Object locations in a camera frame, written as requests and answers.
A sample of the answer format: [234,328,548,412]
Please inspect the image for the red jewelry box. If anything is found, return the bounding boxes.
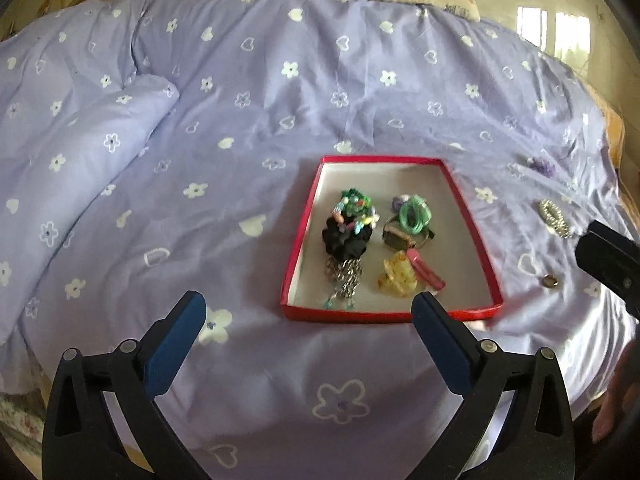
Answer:
[279,155,503,323]

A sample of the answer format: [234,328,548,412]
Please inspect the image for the person's right hand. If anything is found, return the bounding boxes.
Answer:
[591,355,628,443]

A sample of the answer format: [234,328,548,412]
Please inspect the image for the purple scrunchie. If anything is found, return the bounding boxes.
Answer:
[525,156,558,177]

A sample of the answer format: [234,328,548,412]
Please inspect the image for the gold wristwatch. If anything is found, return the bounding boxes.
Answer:
[381,217,436,252]

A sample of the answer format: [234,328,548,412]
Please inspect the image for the floral bedsheet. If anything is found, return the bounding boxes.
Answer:
[0,360,56,443]

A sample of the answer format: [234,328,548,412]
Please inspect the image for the black scrunchie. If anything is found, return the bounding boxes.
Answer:
[320,215,373,261]

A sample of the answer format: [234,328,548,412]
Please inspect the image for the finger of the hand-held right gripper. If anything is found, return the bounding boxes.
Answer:
[574,220,640,318]

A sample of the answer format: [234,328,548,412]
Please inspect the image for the pink hair clip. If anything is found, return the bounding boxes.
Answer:
[405,249,446,292]

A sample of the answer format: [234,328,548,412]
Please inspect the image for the colourful bead bracelet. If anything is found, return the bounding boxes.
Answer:
[330,187,376,233]

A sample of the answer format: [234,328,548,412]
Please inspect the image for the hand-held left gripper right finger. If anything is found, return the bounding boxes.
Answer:
[405,291,577,480]

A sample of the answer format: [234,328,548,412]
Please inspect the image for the green hair ties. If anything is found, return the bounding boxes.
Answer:
[399,196,433,235]

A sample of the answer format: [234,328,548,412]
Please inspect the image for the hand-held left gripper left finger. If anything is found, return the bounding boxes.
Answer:
[41,290,211,480]

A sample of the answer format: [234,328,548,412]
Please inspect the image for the yellow claw hair clip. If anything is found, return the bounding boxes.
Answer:
[375,251,420,297]

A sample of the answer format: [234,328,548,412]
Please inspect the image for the green bead bracelet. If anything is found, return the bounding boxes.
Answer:
[322,256,368,313]

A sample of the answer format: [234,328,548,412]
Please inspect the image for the silver pearl hair clip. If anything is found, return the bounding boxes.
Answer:
[539,199,572,238]

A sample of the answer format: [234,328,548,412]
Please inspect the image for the purple flower print blanket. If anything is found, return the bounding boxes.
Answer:
[0,0,626,480]

